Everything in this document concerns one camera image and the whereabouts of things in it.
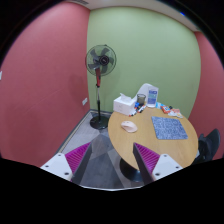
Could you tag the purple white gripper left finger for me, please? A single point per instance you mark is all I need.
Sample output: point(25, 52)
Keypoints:
point(70, 166)

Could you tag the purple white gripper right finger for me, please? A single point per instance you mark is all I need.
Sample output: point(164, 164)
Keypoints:
point(153, 166)

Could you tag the grey patterned mouse pad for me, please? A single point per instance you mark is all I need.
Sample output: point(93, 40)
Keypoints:
point(168, 128)

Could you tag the pink computer mouse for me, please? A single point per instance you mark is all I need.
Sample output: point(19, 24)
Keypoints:
point(129, 126)

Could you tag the round wooden table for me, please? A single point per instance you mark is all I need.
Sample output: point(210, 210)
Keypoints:
point(182, 151)

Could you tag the black office chair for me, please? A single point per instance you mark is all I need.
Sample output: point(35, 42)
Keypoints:
point(207, 147)

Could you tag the orange snack packet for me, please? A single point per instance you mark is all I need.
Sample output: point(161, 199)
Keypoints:
point(165, 109)

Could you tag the white tissue box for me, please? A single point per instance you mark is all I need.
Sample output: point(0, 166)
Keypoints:
point(123, 104)

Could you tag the black mesh pen holder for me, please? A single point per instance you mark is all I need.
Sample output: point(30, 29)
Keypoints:
point(141, 99)

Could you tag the white blue sign stand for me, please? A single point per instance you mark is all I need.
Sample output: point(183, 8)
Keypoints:
point(152, 96)

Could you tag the black red standing fan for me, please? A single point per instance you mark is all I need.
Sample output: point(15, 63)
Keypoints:
point(100, 61)

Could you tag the white wall socket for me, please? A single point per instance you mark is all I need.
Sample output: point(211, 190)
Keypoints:
point(84, 101)

